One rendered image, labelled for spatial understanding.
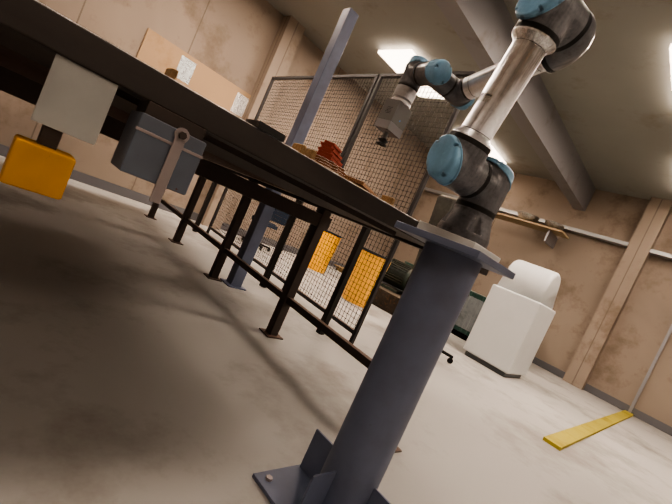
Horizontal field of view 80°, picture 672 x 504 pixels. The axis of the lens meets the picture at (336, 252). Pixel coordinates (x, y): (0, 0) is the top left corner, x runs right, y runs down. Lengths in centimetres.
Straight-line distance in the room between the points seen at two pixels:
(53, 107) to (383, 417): 102
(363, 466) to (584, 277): 743
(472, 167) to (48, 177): 91
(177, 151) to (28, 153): 24
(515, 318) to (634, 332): 334
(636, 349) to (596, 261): 155
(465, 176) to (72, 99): 86
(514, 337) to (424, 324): 404
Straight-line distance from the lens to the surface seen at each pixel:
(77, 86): 89
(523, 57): 117
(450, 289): 113
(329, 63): 350
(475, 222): 116
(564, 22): 121
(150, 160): 89
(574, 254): 852
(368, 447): 123
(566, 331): 832
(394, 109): 146
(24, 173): 87
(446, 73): 143
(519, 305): 517
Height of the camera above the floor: 78
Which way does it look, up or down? 3 degrees down
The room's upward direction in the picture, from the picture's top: 24 degrees clockwise
